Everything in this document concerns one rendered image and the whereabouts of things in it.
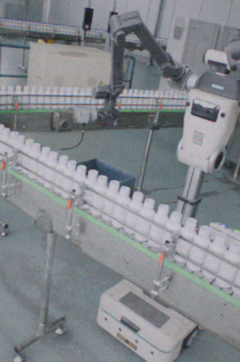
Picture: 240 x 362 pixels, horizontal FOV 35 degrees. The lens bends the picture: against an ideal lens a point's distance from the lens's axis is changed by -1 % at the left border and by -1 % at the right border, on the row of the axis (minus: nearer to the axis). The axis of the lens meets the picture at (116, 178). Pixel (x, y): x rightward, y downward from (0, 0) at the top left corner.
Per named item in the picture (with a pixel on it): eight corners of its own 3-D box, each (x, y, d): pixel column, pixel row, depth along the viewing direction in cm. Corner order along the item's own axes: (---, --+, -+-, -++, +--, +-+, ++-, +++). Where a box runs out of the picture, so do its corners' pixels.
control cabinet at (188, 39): (182, 112, 824) (203, 19, 747) (198, 119, 787) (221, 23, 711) (152, 112, 779) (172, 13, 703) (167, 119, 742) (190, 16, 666)
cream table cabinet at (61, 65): (84, 118, 660) (94, 48, 612) (103, 130, 614) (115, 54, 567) (23, 119, 599) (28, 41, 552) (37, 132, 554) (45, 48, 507)
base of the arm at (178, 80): (181, 88, 195) (191, 67, 195) (175, 80, 188) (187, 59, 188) (166, 83, 200) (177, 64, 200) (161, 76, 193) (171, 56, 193)
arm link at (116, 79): (128, 32, 154) (121, 13, 159) (114, 34, 153) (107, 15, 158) (124, 95, 193) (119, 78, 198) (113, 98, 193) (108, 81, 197)
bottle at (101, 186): (91, 208, 166) (96, 173, 160) (104, 210, 166) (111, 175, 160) (89, 214, 161) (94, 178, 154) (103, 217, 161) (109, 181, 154)
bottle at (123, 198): (128, 225, 158) (136, 189, 151) (120, 230, 153) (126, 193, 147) (117, 219, 161) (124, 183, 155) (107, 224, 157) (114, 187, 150)
